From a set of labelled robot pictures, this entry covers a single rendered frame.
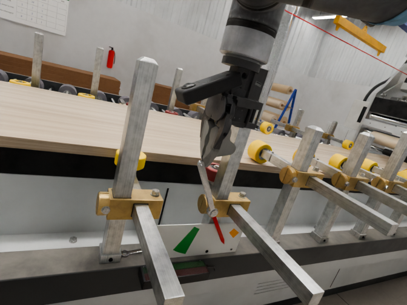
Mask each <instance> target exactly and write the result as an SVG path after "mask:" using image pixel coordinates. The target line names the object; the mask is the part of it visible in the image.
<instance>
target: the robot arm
mask: <svg viewBox="0 0 407 305"><path fill-rule="evenodd" d="M287 4H289V5H294V6H297V7H306V8H309V9H312V10H317V11H323V12H326V13H331V14H335V15H340V16H345V17H349V18H354V19H359V20H363V21H366V22H367V23H369V24H372V25H388V26H398V25H402V24H405V23H407V0H233V1H232V4H231V8H230V12H229V15H228V19H227V24H226V27H225V31H224V34H223V38H222V43H221V46H220V50H219V51H220V52H221V53H222V54H224V55H223V58H222V62H221V63H223V64H225V65H228V66H230V70H229V71H224V72H222V73H219V74H216V75H214V76H210V77H207V78H204V79H201V80H198V81H196V82H193V83H192V82H189V83H186V84H184V85H183V86H181V87H178V88H176V89H175V93H176V97H177V100H178V101H179V102H182V103H184V104H186V105H191V104H194V103H196V102H199V101H201V100H204V99H207V98H208V100H207V102H206V105H205V110H204V112H203V116H202V121H201V126H200V157H201V160H202V161H203V162H204V164H205V167H209V166H210V165H211V164H212V162H213V160H214V159H215V158H216V157H220V156H227V155H232V154H233V153H234V152H235V150H236V145H235V144H234V143H233V142H231V141H230V137H231V125H233V126H235V127H238V128H249V129H253V130H254V129H256V125H257V122H258V120H259V116H260V113H261V110H262V107H263V103H261V102H259V98H260V95H261V92H262V89H263V86H264V83H265V80H266V77H267V74H268V70H265V69H263V68H261V65H266V64H267V63H268V61H269V58H270V54H271V51H272V49H273V45H274V42H275V38H276V35H277V32H278V29H279V26H280V23H281V20H282V16H283V13H284V11H285V7H286V5H287ZM257 110H259V112H258V114H257V117H256V121H255V123H253V120H254V116H255V114H256V111H257Z"/></svg>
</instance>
